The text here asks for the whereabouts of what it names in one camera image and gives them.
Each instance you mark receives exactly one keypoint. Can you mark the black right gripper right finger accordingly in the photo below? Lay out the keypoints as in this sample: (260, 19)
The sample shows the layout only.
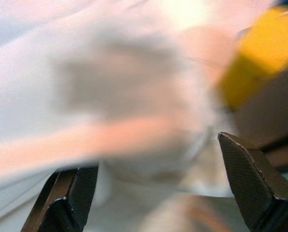
(252, 183)

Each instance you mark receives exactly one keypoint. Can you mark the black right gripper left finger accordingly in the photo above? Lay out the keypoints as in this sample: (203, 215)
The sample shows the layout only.
(68, 200)

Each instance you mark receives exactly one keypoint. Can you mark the grey square pillow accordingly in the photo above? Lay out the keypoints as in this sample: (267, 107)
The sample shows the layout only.
(110, 79)

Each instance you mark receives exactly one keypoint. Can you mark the yellow block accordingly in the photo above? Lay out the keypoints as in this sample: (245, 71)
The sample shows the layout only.
(257, 55)

